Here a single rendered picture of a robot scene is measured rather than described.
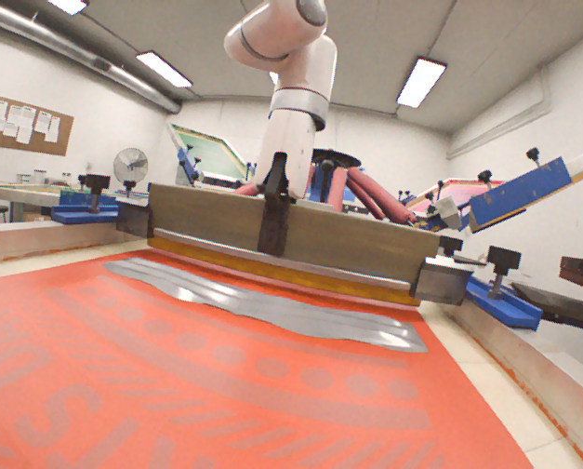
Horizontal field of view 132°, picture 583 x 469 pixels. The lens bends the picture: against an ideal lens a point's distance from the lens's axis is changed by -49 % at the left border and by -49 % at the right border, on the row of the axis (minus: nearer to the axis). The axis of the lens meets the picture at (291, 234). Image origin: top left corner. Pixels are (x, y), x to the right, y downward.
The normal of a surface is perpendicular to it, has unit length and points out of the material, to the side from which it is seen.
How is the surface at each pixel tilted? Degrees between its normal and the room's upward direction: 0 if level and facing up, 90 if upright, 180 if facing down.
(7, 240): 90
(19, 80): 90
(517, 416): 0
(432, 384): 0
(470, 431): 0
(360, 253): 90
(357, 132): 90
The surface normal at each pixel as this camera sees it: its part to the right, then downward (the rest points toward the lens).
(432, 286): -0.17, 0.07
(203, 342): 0.18, -0.98
